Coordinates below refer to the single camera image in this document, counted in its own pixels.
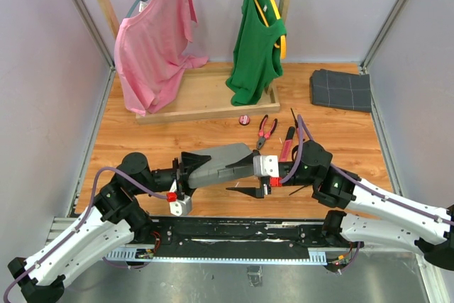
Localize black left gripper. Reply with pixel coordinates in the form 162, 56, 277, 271
133, 152, 212, 197

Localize grey plastic tool case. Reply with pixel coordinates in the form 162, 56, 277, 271
189, 143, 253, 189

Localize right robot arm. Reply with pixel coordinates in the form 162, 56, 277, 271
229, 140, 453, 270

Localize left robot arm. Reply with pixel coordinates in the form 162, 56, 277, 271
8, 152, 212, 302

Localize pink black utility knife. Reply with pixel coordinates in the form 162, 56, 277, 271
279, 126, 296, 162

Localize pink black pliers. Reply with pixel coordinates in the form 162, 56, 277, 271
256, 114, 278, 150

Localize red black tape roll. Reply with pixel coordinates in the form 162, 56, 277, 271
238, 115, 250, 126

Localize wooden clothes rack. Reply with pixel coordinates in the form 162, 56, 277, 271
97, 0, 290, 124

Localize pink black screwdriver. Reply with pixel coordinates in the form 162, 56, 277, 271
290, 107, 299, 134

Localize pink t-shirt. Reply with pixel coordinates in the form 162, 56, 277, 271
114, 0, 209, 116

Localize green tank top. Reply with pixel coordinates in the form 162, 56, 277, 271
226, 0, 287, 106

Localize folded grey checked cloth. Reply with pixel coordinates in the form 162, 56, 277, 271
309, 69, 372, 113

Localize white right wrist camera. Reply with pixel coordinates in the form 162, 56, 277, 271
253, 155, 279, 177

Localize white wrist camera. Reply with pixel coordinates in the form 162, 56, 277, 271
167, 192, 192, 216
253, 155, 279, 177

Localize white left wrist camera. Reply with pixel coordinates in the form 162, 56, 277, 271
167, 192, 192, 216

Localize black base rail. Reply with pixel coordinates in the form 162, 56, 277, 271
106, 216, 350, 265

